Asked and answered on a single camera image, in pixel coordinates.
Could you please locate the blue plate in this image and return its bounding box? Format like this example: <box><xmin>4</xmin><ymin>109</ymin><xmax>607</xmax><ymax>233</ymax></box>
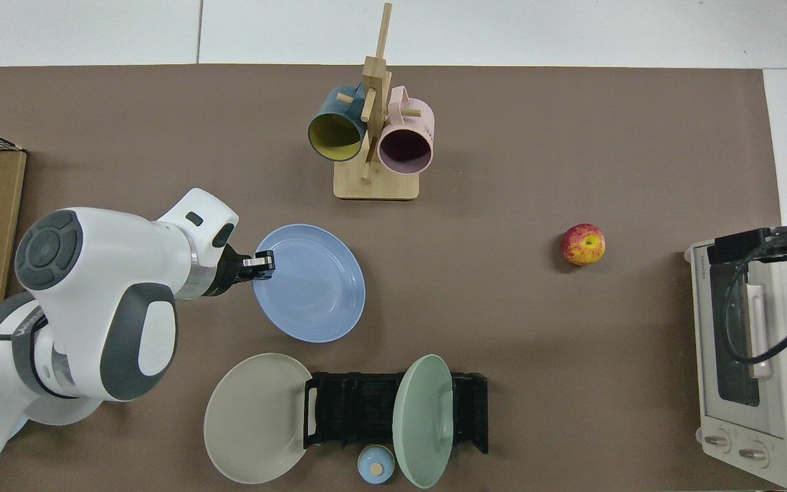
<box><xmin>251</xmin><ymin>224</ymin><xmax>366</xmax><ymax>344</ymax></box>

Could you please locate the red yellow apple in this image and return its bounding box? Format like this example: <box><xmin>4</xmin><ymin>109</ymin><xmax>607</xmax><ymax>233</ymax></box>
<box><xmin>561</xmin><ymin>223</ymin><xmax>606</xmax><ymax>267</ymax></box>

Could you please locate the beige plate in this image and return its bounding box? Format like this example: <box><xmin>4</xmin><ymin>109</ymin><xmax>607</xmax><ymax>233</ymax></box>
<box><xmin>204</xmin><ymin>353</ymin><xmax>314</xmax><ymax>484</ymax></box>

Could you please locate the black dish rack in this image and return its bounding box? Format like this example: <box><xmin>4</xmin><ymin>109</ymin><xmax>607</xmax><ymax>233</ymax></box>
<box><xmin>303</xmin><ymin>372</ymin><xmax>489</xmax><ymax>455</ymax></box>

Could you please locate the pale green plate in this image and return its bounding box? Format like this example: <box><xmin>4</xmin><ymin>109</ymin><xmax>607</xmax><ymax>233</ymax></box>
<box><xmin>392</xmin><ymin>354</ymin><xmax>454</xmax><ymax>489</ymax></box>

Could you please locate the wooden cup stand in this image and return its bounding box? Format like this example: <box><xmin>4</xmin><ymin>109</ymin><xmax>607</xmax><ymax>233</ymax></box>
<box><xmin>333</xmin><ymin>3</ymin><xmax>420</xmax><ymax>201</ymax></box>

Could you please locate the dark blue mug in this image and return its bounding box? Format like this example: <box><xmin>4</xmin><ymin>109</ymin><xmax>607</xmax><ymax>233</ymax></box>
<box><xmin>307</xmin><ymin>83</ymin><xmax>368</xmax><ymax>163</ymax></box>

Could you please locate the pink mug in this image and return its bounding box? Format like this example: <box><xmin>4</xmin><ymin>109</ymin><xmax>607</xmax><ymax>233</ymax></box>
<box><xmin>377</xmin><ymin>86</ymin><xmax>435</xmax><ymax>174</ymax></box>

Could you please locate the small blue round thing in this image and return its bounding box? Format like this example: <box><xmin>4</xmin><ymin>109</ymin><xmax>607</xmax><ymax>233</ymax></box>
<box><xmin>357</xmin><ymin>444</ymin><xmax>396</xmax><ymax>484</ymax></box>

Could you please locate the brown table cloth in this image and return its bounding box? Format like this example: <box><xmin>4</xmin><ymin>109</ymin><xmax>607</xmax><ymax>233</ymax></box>
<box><xmin>0</xmin><ymin>65</ymin><xmax>784</xmax><ymax>492</ymax></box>

